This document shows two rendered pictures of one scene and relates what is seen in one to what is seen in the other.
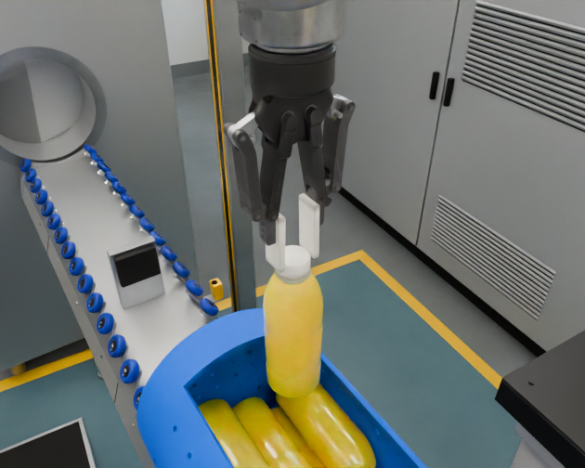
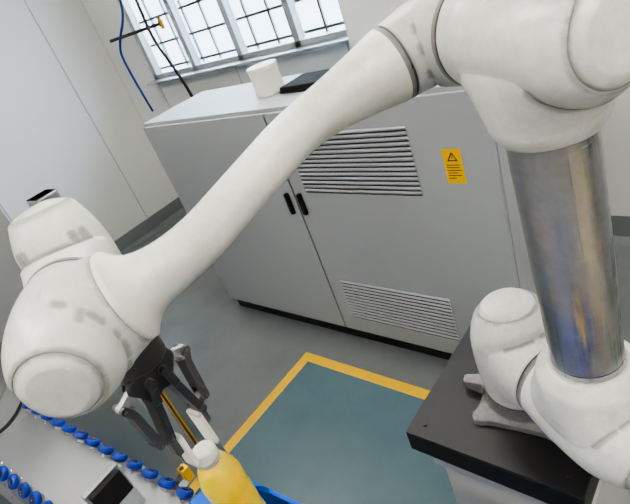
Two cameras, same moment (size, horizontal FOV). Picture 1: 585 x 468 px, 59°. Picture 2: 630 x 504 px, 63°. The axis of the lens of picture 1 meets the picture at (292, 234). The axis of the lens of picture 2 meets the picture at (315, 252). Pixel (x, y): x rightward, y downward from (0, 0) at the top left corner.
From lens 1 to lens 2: 0.33 m
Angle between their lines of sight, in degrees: 12
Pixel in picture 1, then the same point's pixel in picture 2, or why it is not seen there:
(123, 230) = (89, 463)
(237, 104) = not seen: hidden behind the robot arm
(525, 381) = (420, 425)
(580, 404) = (459, 422)
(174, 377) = not seen: outside the picture
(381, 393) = (375, 468)
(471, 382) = not seen: hidden behind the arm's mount
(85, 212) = (48, 465)
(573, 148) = (405, 208)
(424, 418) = (417, 469)
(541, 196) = (407, 250)
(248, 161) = (137, 421)
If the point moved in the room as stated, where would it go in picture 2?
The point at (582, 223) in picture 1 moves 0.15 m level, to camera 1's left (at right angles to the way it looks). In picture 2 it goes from (443, 257) to (414, 273)
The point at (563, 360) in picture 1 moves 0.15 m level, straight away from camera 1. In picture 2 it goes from (439, 395) to (443, 348)
